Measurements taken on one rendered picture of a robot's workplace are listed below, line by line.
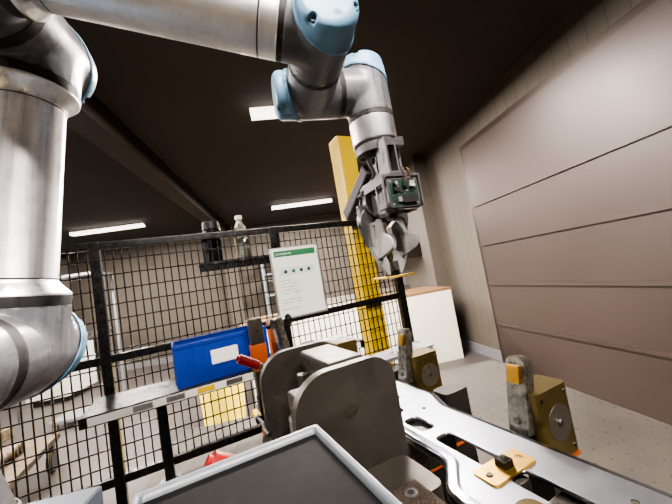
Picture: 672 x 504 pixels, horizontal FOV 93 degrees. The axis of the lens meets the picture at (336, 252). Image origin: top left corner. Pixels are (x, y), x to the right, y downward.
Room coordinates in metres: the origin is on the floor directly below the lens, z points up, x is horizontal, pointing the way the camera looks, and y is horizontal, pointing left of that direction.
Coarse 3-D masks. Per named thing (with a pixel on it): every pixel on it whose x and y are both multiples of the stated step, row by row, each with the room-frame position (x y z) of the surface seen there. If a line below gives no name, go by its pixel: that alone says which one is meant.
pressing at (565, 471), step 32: (416, 416) 0.64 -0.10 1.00; (448, 416) 0.62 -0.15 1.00; (416, 448) 0.55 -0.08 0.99; (448, 448) 0.52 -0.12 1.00; (480, 448) 0.51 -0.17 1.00; (512, 448) 0.49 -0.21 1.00; (544, 448) 0.48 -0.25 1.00; (448, 480) 0.44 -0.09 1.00; (480, 480) 0.44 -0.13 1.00; (512, 480) 0.43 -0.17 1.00; (544, 480) 0.42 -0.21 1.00; (576, 480) 0.41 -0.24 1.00; (608, 480) 0.40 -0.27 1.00
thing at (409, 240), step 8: (392, 224) 0.54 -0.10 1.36; (400, 224) 0.53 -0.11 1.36; (392, 232) 0.54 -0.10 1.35; (400, 232) 0.54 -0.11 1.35; (408, 232) 0.52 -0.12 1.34; (400, 240) 0.54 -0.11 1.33; (408, 240) 0.52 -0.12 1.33; (416, 240) 0.51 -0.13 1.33; (400, 248) 0.54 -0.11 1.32; (408, 248) 0.53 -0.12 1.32; (400, 256) 0.54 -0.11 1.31; (400, 264) 0.54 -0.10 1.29; (400, 272) 0.54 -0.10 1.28
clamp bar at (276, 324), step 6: (276, 318) 0.78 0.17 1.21; (288, 318) 0.80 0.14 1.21; (270, 324) 0.78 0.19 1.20; (276, 324) 0.78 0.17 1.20; (282, 324) 0.79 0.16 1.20; (288, 324) 0.82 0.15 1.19; (276, 330) 0.78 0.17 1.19; (282, 330) 0.79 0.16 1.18; (276, 336) 0.79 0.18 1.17; (282, 336) 0.79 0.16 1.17; (276, 342) 0.81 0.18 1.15; (282, 342) 0.78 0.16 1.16; (288, 342) 0.79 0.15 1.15; (282, 348) 0.78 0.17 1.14
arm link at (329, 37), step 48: (0, 0) 0.30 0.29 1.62; (48, 0) 0.31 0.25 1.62; (96, 0) 0.31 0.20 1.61; (144, 0) 0.31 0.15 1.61; (192, 0) 0.31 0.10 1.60; (240, 0) 0.32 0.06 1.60; (288, 0) 0.33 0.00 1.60; (336, 0) 0.32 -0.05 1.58; (240, 48) 0.36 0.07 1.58; (288, 48) 0.35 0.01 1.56; (336, 48) 0.35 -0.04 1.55
